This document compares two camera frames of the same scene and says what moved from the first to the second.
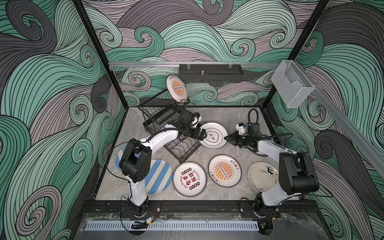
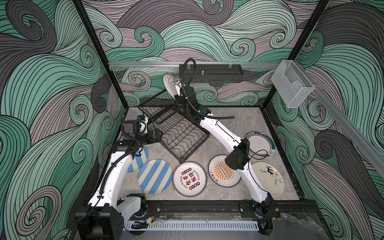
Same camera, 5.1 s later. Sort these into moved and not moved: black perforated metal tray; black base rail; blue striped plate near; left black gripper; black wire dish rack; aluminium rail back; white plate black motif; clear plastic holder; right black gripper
Moved: left black gripper; right black gripper; white plate black motif
Not moved: clear plastic holder; black perforated metal tray; blue striped plate near; aluminium rail back; black base rail; black wire dish rack
